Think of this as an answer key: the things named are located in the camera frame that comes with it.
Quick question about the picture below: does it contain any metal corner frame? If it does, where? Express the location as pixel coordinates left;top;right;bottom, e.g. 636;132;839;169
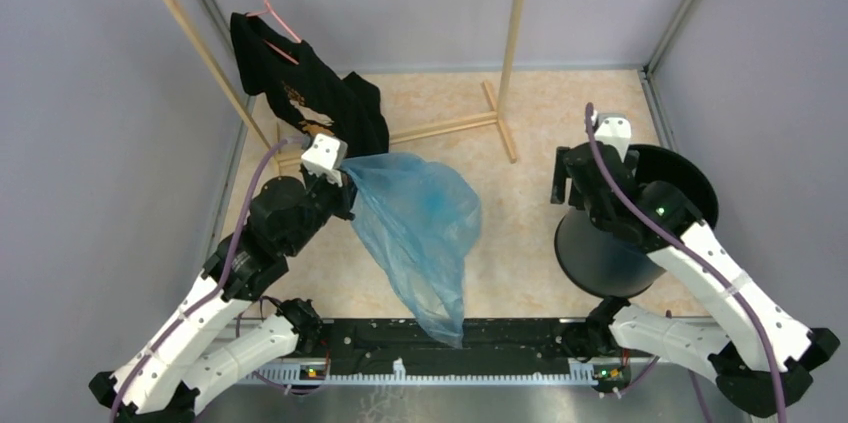
177;0;260;319
638;0;700;151

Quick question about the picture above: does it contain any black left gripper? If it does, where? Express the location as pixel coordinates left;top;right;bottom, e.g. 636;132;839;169
283;160;365;257

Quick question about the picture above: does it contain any black printed t-shirt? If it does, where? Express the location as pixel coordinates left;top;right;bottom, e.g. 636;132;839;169
230;13;389;157

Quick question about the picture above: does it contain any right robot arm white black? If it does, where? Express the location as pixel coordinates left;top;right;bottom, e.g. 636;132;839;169
551;141;840;421

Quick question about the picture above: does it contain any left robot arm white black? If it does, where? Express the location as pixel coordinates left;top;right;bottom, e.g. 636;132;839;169
89;174;357;422

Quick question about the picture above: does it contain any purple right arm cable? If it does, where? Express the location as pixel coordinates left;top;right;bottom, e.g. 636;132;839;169
584;102;790;423

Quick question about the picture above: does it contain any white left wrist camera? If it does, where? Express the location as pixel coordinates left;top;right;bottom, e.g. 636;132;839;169
300;133;348;187

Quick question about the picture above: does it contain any metal corner frame left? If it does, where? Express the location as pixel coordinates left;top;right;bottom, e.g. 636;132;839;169
177;0;260;319

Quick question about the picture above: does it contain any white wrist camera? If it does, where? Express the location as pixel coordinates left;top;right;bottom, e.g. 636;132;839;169
300;133;348;187
592;111;632;161

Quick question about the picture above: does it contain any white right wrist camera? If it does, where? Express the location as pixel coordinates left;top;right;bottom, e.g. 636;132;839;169
592;111;632;161

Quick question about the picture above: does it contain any black round trash bin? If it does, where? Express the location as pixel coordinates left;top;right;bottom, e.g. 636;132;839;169
554;144;719;298

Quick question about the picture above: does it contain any blue plastic trash bag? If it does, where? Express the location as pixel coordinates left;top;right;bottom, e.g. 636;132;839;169
342;152;482;348

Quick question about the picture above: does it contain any pink clothes hanger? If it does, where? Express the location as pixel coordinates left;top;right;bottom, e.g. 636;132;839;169
243;0;304;66

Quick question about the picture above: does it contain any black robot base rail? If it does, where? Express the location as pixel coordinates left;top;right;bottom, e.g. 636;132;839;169
165;315;713;388

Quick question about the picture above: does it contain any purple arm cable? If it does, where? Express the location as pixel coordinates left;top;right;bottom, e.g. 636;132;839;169
109;136;313;423
584;102;790;423

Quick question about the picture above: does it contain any metal corner frame right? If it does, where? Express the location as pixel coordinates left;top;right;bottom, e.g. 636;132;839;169
638;0;700;151

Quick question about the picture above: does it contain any wooden clothes rack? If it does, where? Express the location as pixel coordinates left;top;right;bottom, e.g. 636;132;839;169
162;0;525;163

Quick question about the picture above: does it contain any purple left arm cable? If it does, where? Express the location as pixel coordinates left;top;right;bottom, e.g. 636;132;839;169
109;136;313;423

